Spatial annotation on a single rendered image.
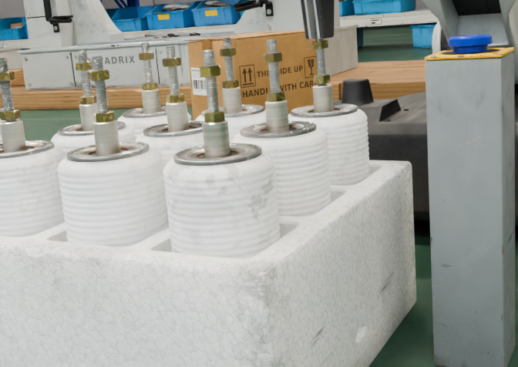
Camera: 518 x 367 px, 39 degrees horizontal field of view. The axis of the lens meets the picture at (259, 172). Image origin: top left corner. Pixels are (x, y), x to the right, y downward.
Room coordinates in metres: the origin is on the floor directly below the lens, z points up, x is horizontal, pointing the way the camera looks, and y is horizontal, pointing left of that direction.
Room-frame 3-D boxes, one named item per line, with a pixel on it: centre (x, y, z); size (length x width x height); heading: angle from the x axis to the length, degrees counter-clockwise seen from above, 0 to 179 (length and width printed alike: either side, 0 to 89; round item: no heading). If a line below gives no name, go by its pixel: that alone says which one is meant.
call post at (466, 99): (0.71, -0.21, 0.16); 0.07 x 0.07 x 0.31; 62
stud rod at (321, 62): (0.83, -0.08, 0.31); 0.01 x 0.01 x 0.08
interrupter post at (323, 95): (0.83, -0.08, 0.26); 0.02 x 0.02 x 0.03
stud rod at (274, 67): (0.72, -0.02, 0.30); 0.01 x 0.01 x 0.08
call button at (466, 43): (0.71, -0.21, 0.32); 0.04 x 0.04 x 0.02
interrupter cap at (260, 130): (0.72, -0.02, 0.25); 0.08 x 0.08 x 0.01
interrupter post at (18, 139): (0.73, 0.24, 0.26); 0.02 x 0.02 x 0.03
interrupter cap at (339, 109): (0.83, -0.08, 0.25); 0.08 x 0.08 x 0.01
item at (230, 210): (0.62, 0.03, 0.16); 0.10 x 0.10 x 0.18
